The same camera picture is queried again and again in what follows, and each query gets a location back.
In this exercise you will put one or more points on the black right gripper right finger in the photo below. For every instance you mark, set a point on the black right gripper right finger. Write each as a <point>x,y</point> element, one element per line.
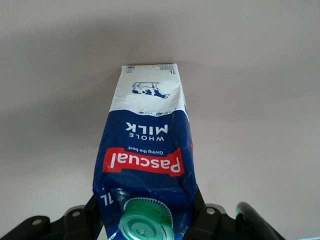
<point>210,225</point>

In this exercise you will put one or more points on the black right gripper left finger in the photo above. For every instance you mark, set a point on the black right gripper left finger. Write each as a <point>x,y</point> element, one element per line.
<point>85,222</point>

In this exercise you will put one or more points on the blue white milk carton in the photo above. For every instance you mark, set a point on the blue white milk carton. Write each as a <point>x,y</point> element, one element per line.
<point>145,130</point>

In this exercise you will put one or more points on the brown table cover mat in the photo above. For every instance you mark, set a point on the brown table cover mat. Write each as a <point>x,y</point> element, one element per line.
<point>50,125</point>

